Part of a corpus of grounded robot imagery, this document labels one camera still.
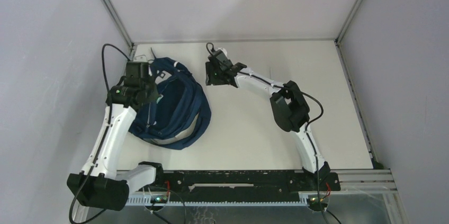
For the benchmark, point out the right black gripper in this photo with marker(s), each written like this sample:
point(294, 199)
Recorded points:
point(209, 79)

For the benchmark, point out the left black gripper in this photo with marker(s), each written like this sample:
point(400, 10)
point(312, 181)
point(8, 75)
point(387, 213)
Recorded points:
point(155, 95)

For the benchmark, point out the navy blue student backpack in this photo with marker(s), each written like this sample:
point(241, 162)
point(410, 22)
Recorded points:
point(181, 117)

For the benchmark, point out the teal white glue stick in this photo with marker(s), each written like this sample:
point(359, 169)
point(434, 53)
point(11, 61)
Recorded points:
point(159, 98)

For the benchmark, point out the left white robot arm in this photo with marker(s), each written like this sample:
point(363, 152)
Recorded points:
point(98, 185)

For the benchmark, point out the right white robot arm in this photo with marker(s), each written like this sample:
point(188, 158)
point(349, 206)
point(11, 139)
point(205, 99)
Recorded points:
point(288, 103)

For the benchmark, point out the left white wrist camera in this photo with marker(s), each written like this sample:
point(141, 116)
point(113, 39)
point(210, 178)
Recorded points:
point(141, 58)

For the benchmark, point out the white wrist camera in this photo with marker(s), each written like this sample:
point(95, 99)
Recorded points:
point(223, 50)
point(141, 58)

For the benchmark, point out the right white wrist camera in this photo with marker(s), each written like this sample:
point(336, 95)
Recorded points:
point(223, 50)

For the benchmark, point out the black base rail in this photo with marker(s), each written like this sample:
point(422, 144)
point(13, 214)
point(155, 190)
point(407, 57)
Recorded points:
point(253, 186)

